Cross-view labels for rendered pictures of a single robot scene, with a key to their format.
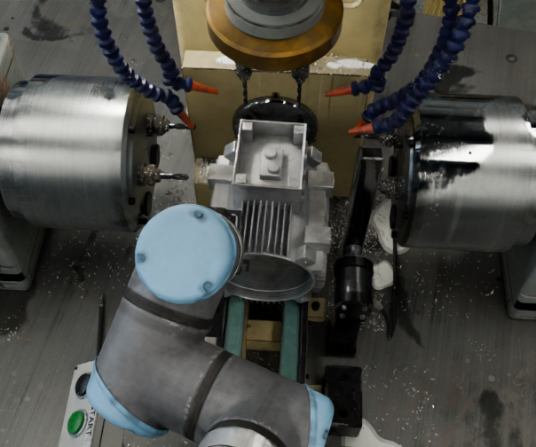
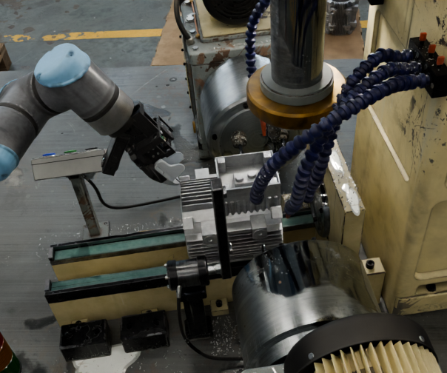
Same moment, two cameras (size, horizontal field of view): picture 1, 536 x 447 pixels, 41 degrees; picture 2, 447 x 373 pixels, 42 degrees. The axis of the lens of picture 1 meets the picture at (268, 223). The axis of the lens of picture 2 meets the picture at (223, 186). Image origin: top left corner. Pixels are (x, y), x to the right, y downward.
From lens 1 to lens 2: 97 cm
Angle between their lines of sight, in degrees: 50
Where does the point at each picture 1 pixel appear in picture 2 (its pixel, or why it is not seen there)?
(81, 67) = not seen: hidden behind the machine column
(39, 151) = (218, 78)
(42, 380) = (145, 182)
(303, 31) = (271, 98)
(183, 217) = (67, 49)
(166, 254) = (52, 55)
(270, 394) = not seen: outside the picture
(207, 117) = not seen: hidden behind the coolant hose
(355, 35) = (402, 206)
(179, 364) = (15, 94)
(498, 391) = not seen: outside the picture
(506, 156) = (285, 308)
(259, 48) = (251, 85)
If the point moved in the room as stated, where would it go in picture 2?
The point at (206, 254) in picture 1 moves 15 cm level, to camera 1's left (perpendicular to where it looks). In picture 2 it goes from (52, 66) to (53, 23)
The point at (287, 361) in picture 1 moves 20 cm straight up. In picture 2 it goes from (150, 271) to (134, 210)
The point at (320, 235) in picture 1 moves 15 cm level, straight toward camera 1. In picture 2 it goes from (208, 229) to (132, 235)
